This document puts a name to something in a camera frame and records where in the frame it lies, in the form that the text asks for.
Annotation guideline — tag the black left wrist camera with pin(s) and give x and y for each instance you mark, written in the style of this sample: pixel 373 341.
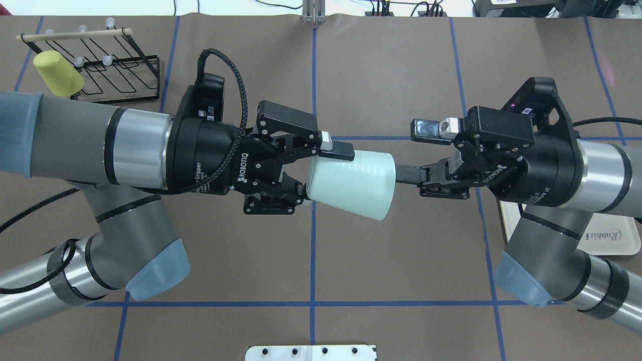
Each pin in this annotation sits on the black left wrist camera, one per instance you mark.
pixel 208 97

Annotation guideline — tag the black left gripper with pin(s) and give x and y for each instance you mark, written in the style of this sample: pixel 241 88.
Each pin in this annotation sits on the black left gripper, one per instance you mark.
pixel 199 153

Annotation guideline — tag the cream rabbit print tray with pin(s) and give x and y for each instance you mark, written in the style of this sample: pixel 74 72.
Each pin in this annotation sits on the cream rabbit print tray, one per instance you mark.
pixel 606 235

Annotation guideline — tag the black wire cup rack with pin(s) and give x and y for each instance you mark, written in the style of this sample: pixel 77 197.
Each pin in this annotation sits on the black wire cup rack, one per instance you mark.
pixel 115 69

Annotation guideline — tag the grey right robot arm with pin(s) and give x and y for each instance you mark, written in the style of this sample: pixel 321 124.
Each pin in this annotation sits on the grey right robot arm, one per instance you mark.
pixel 542 261

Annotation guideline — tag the light green cup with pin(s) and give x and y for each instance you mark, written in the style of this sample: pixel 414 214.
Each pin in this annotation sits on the light green cup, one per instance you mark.
pixel 363 186

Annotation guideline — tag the wooden rack handle rod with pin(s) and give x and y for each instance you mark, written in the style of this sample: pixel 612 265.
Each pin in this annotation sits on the wooden rack handle rod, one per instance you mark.
pixel 74 36

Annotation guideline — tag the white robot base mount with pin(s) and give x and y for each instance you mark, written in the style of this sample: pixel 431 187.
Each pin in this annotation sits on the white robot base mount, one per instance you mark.
pixel 312 352

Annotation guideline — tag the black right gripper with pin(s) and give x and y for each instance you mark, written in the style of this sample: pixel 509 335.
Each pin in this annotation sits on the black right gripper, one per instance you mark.
pixel 549 168

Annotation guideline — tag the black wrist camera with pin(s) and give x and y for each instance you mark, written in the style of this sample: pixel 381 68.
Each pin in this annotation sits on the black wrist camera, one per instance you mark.
pixel 532 97
pixel 208 97

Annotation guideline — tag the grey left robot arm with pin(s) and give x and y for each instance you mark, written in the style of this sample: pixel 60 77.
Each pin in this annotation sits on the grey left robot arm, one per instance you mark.
pixel 122 161

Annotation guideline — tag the yellow cup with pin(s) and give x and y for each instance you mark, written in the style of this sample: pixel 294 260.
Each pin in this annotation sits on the yellow cup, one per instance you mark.
pixel 59 75

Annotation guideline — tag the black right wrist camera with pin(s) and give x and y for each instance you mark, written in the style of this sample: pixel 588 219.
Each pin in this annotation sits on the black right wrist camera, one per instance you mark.
pixel 532 97

